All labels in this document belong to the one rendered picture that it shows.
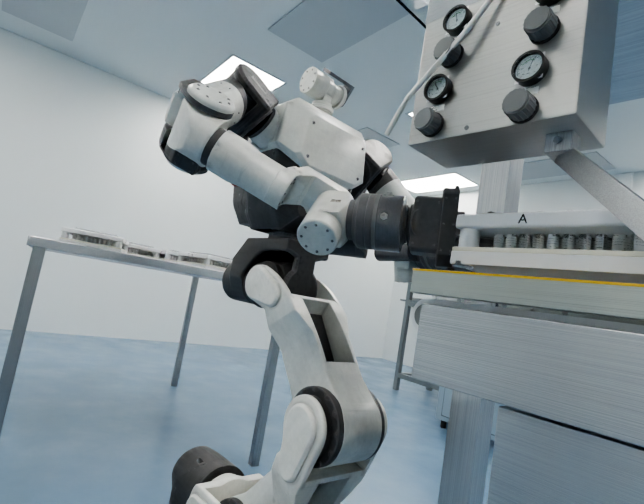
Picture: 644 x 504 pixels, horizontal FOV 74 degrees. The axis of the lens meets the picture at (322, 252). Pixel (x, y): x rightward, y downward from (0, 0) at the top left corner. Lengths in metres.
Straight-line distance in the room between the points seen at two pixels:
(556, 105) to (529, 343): 0.26
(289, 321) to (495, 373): 0.48
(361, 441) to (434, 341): 0.33
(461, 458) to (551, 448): 0.36
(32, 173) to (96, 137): 0.75
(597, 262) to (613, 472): 0.21
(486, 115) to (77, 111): 5.14
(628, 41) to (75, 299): 5.12
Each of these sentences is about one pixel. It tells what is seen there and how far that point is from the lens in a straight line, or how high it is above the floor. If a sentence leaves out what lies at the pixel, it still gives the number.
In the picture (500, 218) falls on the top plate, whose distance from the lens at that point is 0.59.
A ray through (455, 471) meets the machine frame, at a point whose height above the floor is 0.53.
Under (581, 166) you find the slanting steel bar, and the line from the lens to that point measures 0.55.
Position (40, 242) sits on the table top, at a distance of 1.80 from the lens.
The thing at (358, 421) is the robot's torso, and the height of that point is 0.60.
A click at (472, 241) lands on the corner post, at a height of 0.91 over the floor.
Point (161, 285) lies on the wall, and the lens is 5.53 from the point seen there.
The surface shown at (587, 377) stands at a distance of 0.51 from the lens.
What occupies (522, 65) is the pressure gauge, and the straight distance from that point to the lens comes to 0.59.
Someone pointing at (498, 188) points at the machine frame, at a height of 1.08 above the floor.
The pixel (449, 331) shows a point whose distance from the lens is 0.57.
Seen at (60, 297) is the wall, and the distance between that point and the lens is 5.33.
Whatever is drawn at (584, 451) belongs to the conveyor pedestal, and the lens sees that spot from 0.57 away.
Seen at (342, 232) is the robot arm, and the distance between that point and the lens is 0.66.
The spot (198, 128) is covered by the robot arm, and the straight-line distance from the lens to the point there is 0.70.
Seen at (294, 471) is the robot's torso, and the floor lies 0.50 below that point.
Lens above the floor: 0.80
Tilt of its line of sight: 6 degrees up
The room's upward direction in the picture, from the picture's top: 10 degrees clockwise
